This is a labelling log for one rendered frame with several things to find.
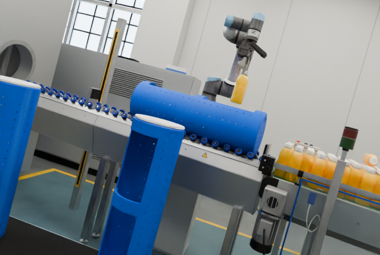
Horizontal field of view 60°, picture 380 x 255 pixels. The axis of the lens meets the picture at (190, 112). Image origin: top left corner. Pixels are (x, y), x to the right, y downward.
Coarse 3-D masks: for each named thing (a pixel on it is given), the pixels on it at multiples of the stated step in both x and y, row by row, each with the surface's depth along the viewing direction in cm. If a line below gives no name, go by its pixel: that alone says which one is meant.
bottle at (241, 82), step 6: (240, 78) 187; (246, 78) 187; (240, 84) 186; (246, 84) 187; (234, 90) 188; (240, 90) 186; (234, 96) 187; (240, 96) 186; (234, 102) 191; (240, 102) 187
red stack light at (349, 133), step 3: (345, 129) 154; (348, 129) 152; (345, 132) 153; (348, 132) 152; (351, 132) 151; (354, 132) 151; (357, 132) 152; (342, 135) 155; (345, 135) 153; (348, 135) 152; (351, 135) 151; (354, 135) 151; (351, 138) 151; (354, 138) 151
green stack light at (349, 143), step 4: (340, 140) 155; (344, 140) 153; (348, 140) 152; (352, 140) 151; (340, 144) 154; (344, 144) 152; (348, 144) 152; (352, 144) 152; (348, 148) 151; (352, 148) 152
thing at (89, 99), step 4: (92, 88) 244; (96, 88) 248; (88, 92) 244; (92, 92) 244; (96, 92) 247; (100, 92) 251; (88, 96) 244; (92, 96) 244; (96, 96) 248; (88, 100) 244; (92, 100) 248; (96, 100) 252; (92, 108) 250
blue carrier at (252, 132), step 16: (144, 96) 218; (160, 96) 215; (176, 96) 213; (192, 96) 213; (144, 112) 219; (160, 112) 213; (176, 112) 209; (192, 112) 205; (208, 112) 203; (224, 112) 200; (240, 112) 199; (256, 112) 199; (192, 128) 207; (208, 128) 202; (224, 128) 198; (240, 128) 194; (256, 128) 192; (224, 144) 203; (240, 144) 196; (256, 144) 198
